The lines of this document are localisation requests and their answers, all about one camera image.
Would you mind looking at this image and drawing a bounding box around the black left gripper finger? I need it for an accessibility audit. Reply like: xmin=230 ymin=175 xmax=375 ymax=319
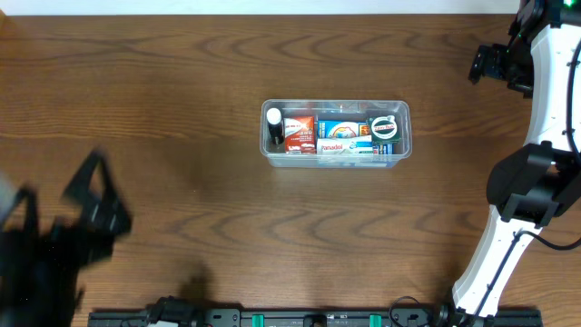
xmin=63 ymin=152 xmax=118 ymax=218
xmin=1 ymin=187 xmax=38 ymax=232

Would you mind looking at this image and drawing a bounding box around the dark green round-label packet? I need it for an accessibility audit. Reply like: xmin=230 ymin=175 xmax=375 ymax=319
xmin=367 ymin=114 xmax=401 ymax=145

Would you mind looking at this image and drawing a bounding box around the clear plastic container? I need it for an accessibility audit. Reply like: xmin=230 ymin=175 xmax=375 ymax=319
xmin=261 ymin=99 xmax=412 ymax=168

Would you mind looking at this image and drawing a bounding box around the white Panadol box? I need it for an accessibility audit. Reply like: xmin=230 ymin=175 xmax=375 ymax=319
xmin=317 ymin=135 xmax=374 ymax=155

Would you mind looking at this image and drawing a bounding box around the dark bottle white cap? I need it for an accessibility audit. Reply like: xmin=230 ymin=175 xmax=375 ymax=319
xmin=266 ymin=108 xmax=284 ymax=145

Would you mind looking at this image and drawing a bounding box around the blue Kool Fever box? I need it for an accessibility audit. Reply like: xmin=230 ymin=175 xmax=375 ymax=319
xmin=317 ymin=120 xmax=394 ymax=154

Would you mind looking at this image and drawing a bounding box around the red medicine box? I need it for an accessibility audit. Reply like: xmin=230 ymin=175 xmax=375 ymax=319
xmin=284 ymin=116 xmax=316 ymax=154

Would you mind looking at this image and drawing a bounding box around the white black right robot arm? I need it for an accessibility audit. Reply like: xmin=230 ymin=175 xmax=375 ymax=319
xmin=435 ymin=0 xmax=580 ymax=326

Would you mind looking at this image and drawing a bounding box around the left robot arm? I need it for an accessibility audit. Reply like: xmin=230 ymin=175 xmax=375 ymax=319
xmin=1 ymin=151 xmax=133 ymax=326

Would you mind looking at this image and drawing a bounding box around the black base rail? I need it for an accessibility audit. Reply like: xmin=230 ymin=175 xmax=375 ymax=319
xmin=87 ymin=297 xmax=544 ymax=327

